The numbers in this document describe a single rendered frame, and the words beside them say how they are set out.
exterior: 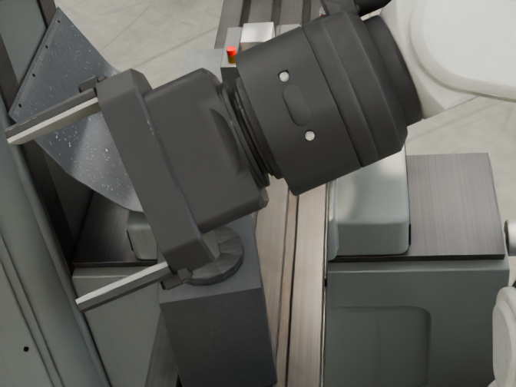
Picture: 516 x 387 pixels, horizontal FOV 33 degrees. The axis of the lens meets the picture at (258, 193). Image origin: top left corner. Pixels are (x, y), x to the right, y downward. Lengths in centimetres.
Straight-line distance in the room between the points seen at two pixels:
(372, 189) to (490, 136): 145
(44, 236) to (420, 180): 70
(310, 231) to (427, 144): 163
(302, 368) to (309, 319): 8
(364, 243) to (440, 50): 109
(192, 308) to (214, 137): 55
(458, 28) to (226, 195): 15
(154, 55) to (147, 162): 304
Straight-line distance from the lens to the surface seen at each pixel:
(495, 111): 308
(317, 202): 138
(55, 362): 179
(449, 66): 46
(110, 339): 179
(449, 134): 298
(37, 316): 169
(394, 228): 151
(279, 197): 139
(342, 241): 153
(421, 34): 46
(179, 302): 102
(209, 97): 49
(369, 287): 160
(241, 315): 104
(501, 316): 110
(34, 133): 53
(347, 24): 48
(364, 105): 47
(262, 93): 47
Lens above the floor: 186
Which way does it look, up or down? 42 degrees down
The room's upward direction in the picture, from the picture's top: 9 degrees counter-clockwise
